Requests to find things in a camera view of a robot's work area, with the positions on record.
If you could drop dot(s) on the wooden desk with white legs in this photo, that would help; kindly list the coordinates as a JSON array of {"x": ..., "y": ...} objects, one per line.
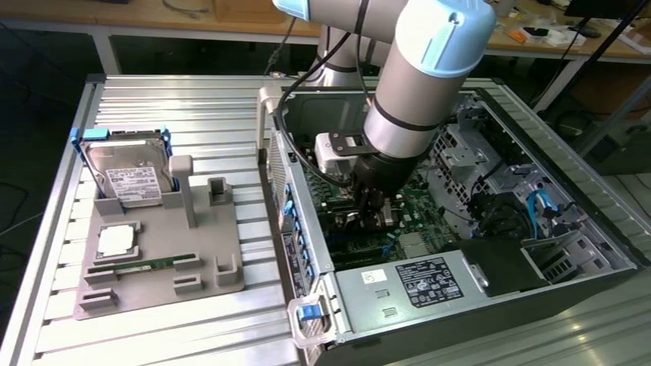
[
  {"x": 559, "y": 52},
  {"x": 127, "y": 19}
]

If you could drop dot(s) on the black open PC case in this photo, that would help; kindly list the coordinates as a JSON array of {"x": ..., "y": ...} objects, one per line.
[{"x": 458, "y": 331}]

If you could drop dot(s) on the hard disk in blue caddy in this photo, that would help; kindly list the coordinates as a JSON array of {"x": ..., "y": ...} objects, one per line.
[{"x": 127, "y": 167}]

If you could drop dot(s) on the blue case latch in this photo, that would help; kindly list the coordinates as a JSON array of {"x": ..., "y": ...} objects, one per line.
[{"x": 307, "y": 313}]

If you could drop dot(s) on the small orange box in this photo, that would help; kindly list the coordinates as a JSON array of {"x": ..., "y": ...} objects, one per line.
[{"x": 516, "y": 35}]

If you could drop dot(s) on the black stand pole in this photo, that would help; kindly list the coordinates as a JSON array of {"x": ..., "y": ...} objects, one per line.
[{"x": 611, "y": 34}]

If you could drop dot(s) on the green motherboard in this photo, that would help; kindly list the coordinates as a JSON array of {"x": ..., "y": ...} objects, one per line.
[{"x": 422, "y": 217}]

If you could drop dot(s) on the white foam block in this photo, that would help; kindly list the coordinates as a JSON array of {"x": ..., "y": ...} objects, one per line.
[{"x": 556, "y": 37}]

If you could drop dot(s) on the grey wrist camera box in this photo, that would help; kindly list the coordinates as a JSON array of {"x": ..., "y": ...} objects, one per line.
[{"x": 331, "y": 156}]

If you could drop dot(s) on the dark grey cabinet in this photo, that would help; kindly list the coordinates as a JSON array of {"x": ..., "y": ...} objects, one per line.
[{"x": 626, "y": 152}]

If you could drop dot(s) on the black monitor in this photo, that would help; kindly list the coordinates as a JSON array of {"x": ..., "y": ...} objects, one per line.
[{"x": 610, "y": 7}]

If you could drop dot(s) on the silver CPU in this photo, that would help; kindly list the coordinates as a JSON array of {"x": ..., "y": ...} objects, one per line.
[{"x": 118, "y": 241}]

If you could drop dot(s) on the black graphics card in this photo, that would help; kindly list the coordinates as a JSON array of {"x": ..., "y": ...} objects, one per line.
[{"x": 340, "y": 222}]

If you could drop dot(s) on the small metal disk bay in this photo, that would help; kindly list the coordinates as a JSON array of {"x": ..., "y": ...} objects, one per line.
[{"x": 562, "y": 263}]

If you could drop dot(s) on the grey power supply unit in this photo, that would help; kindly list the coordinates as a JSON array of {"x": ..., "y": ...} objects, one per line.
[{"x": 374, "y": 295}]

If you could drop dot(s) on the large metal disk bay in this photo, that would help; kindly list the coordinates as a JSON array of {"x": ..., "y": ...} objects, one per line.
[{"x": 467, "y": 160}]

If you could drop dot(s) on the green RAM stick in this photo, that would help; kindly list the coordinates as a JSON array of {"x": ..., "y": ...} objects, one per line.
[{"x": 147, "y": 264}]

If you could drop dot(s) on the grey parts rack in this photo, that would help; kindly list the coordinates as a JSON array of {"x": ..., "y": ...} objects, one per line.
[{"x": 163, "y": 236}]

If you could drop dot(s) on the silver chipset heat sink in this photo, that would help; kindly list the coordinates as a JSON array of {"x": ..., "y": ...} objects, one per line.
[{"x": 419, "y": 246}]

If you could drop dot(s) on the grey metal stand leg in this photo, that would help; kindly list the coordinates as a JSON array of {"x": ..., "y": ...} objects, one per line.
[{"x": 615, "y": 114}]

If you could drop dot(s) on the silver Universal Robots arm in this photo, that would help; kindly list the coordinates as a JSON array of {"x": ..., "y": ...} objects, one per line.
[{"x": 416, "y": 76}]

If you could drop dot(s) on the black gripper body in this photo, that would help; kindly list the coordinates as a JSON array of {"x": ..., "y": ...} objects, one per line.
[{"x": 386, "y": 173}]

